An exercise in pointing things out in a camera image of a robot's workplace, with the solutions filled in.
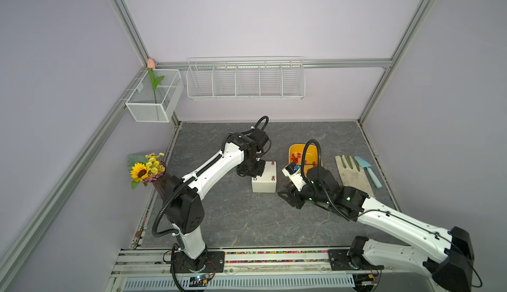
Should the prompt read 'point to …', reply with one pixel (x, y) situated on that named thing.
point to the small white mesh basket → (141, 103)
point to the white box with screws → (266, 183)
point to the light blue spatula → (367, 165)
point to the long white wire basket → (247, 77)
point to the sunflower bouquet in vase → (148, 168)
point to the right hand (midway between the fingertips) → (281, 188)
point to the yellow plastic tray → (311, 158)
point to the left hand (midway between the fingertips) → (256, 175)
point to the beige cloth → (353, 177)
